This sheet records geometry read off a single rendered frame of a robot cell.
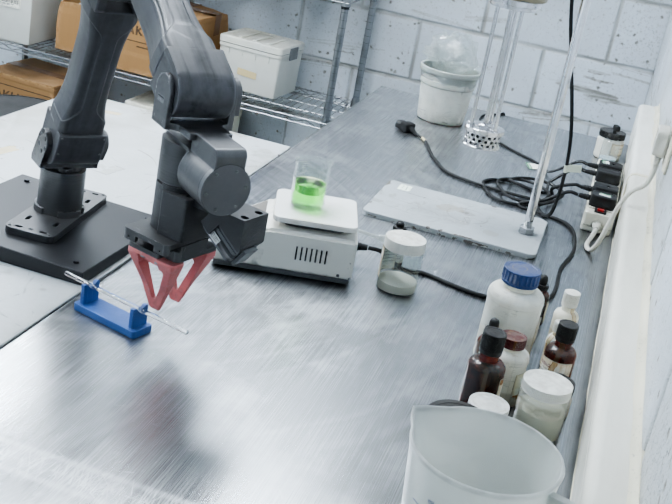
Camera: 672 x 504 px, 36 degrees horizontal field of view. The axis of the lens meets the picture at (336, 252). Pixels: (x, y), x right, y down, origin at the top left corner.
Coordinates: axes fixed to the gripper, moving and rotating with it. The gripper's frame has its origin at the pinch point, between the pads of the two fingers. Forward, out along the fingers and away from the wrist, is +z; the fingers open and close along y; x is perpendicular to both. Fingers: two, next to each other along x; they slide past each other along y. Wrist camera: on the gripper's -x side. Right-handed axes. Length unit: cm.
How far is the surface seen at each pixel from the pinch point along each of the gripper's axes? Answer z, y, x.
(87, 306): 5.6, -1.0, 10.8
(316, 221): -2.6, 30.8, 0.0
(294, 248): 1.6, 28.7, 1.5
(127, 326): 5.4, -0.9, 4.3
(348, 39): 21, 247, 127
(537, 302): -4.5, 30.6, -33.3
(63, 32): 38, 188, 211
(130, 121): 8, 62, 64
